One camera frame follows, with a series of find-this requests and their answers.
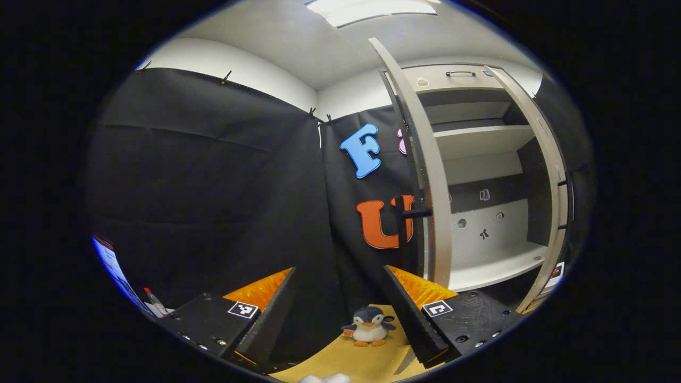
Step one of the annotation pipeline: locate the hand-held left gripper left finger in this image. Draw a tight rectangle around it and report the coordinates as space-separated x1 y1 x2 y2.
160 267 297 369

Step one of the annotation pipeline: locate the grey cabinet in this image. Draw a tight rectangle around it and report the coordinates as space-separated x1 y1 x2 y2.
380 64 570 314

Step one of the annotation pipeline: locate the white printed board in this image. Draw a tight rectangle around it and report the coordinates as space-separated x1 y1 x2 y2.
93 234 155 314

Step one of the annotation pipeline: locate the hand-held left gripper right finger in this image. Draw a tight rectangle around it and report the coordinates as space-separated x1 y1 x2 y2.
383 265 526 369

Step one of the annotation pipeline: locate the red capped marker pen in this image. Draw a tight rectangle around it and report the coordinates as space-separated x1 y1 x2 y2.
144 287 168 317

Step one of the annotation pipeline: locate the ceiling light panel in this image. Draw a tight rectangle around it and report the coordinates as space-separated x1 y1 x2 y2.
306 0 442 28

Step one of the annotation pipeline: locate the grey cabinet drawer front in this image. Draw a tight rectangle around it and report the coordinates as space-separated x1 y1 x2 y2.
404 65 503 94

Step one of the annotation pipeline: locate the printed photo card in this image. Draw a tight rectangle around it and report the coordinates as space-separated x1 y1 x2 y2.
545 262 566 288

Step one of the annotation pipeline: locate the grey cabinet shelf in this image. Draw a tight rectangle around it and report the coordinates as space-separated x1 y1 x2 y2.
450 242 549 292
434 125 535 160

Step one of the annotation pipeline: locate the black door handle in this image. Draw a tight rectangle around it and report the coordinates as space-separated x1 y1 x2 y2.
393 196 433 246

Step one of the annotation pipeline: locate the penguin plush toy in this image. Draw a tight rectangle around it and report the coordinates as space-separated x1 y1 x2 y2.
342 306 397 347

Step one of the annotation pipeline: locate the grey cabinet door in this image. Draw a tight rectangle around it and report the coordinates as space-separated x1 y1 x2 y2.
368 37 453 288
484 65 570 313

